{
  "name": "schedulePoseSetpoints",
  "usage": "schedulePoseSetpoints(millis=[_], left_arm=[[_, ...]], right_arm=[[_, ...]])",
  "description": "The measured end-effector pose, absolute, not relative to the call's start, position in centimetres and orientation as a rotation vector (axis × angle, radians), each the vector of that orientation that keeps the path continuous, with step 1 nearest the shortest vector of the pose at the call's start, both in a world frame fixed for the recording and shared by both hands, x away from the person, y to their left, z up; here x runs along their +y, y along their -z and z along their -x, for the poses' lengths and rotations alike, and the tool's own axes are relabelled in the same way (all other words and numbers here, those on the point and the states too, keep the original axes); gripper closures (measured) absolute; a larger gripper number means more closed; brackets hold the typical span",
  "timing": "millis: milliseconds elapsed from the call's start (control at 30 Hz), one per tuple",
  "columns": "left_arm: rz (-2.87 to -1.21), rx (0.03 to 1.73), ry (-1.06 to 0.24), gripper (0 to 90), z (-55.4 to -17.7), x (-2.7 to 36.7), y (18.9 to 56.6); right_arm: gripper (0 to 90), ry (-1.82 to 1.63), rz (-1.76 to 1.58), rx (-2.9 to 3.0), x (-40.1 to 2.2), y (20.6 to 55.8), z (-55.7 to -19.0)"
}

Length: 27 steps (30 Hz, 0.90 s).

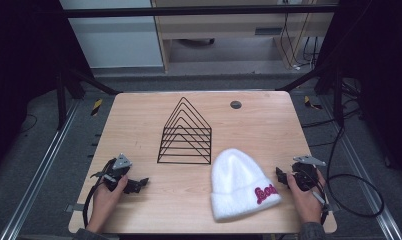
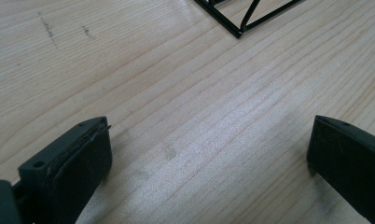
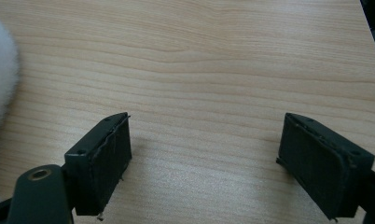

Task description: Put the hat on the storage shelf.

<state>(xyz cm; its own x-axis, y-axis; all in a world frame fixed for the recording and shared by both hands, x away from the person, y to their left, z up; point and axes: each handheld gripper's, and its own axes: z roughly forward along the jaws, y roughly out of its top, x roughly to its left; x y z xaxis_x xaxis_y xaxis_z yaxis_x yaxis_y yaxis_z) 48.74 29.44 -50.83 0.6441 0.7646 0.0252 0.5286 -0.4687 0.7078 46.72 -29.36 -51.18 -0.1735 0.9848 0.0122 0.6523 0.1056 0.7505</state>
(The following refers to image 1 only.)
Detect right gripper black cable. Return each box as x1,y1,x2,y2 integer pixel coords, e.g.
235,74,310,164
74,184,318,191
325,123,385,219

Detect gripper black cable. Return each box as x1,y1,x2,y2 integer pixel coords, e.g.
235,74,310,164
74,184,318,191
82,159,117,229
325,123,385,219

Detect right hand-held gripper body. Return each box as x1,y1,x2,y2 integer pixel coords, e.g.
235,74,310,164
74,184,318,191
290,155,327,192

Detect black wire file rack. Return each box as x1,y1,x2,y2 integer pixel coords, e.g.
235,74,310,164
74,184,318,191
156,96,213,165

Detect aluminium floor rail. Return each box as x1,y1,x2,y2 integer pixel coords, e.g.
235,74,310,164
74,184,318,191
318,96,402,240
0,99,82,240

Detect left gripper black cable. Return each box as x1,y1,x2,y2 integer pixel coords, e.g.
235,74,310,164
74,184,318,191
82,159,117,229

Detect person's left hand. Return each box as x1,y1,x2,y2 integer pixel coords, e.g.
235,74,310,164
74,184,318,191
85,174,129,234

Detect white knit beanie hat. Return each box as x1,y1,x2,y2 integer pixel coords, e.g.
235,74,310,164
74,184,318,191
210,148,283,222

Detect white cabinet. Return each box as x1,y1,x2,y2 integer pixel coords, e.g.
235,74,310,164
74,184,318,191
59,0,165,69

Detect person's right hand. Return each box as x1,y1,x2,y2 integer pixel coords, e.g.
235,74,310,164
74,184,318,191
286,169,327,225

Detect light wooden shelf unit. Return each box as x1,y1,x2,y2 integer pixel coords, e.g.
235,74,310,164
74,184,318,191
151,0,340,73

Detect black metal frame stand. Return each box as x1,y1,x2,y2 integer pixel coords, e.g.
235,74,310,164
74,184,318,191
275,63,345,128
55,64,122,131

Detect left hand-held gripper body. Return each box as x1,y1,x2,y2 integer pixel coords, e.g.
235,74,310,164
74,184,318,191
90,153,134,192

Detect bundle of hanging cables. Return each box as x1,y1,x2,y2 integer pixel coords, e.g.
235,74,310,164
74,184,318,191
279,11,320,71

